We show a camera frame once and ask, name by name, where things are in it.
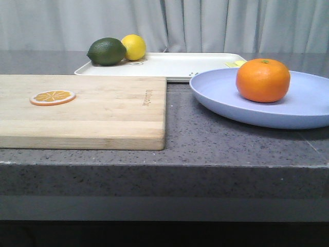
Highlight orange slice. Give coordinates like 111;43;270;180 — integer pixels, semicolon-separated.
29;90;76;106

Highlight cream white tray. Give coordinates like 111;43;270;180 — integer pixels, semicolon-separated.
75;52;246;83

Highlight green lime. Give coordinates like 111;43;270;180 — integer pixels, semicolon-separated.
87;37;126;66

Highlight yellow-green peeled fruit pieces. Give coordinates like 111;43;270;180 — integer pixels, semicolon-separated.
224;60;246;68

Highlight yellow lemon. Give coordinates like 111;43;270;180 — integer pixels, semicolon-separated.
121;34;147;61

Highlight grey curtain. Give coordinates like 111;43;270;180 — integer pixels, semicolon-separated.
1;1;328;53

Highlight wooden cutting board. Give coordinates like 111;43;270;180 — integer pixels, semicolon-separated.
1;75;167;150

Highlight orange fruit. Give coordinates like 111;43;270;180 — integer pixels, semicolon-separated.
235;58;290;103

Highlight light blue plate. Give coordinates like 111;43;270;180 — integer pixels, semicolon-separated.
190;68;328;130

